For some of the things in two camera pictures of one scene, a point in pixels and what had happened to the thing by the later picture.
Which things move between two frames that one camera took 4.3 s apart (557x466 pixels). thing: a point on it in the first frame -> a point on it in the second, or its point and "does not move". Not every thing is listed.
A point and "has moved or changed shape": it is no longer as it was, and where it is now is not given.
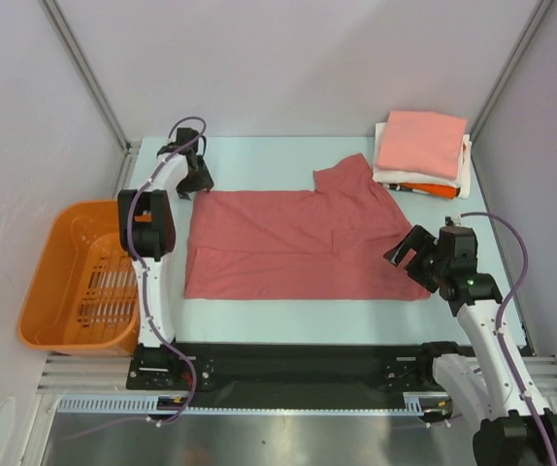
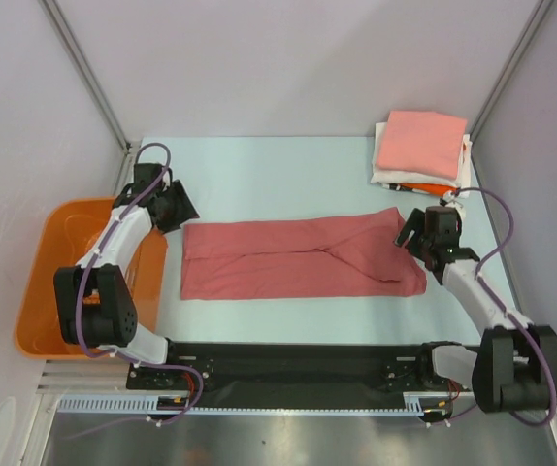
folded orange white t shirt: x=438 y=190 does not move
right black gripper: x=422 y=241 -> x=415 y=222
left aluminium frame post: x=78 y=57 does not move
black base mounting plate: x=281 y=370 does not move
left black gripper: x=204 y=182 -> x=184 y=209
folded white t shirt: x=462 y=178 does not move
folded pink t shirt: x=421 y=144 does not move
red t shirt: x=339 y=241 has moved or changed shape
